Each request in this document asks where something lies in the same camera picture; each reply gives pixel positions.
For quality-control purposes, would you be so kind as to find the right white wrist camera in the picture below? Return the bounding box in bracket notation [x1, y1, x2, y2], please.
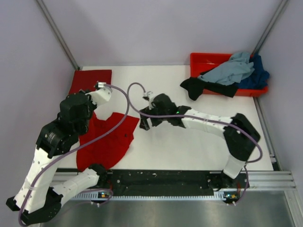
[143, 91, 155, 109]

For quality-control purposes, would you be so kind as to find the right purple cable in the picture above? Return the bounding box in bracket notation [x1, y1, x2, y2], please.
[127, 82, 263, 204]

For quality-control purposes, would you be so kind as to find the dark blue t-shirt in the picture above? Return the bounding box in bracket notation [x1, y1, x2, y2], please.
[238, 54, 270, 90]

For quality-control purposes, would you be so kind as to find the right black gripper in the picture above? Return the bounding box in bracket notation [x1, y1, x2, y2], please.
[140, 104, 169, 131]

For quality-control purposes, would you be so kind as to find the black t-shirt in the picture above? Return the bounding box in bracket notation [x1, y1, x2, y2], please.
[180, 77, 238, 101]

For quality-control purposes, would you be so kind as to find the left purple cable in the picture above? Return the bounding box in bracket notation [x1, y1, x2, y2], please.
[18, 83, 140, 227]

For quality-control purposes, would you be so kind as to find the grey cable duct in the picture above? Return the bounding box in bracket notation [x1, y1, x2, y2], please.
[72, 191, 238, 201]

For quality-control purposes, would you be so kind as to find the red plastic bin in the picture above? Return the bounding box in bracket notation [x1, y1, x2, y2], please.
[190, 52, 268, 97]

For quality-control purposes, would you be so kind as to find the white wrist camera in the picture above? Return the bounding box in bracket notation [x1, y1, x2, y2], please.
[86, 82, 112, 107]
[143, 91, 155, 109]

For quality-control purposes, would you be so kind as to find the light blue t-shirt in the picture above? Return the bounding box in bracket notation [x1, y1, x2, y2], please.
[198, 52, 255, 86]

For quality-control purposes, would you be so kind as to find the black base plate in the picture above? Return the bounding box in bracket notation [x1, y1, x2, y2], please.
[98, 169, 247, 196]

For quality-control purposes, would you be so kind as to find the purple cable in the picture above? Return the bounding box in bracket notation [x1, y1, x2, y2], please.
[127, 82, 263, 204]
[18, 83, 140, 227]

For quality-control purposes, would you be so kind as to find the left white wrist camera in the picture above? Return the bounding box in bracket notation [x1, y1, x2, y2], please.
[86, 82, 112, 107]

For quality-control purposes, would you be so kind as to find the bright red t-shirt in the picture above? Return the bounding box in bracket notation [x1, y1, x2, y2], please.
[76, 112, 139, 172]

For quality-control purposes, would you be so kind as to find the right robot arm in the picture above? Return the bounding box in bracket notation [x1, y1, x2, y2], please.
[140, 91, 260, 187]

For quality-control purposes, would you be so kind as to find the folded dark red t-shirt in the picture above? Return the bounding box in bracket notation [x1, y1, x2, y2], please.
[68, 70, 112, 94]

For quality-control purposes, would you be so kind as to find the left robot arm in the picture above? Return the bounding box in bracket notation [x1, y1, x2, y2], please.
[6, 88, 112, 227]

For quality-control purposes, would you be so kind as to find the aluminium frame rail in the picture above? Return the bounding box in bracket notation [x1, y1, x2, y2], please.
[250, 97, 296, 191]

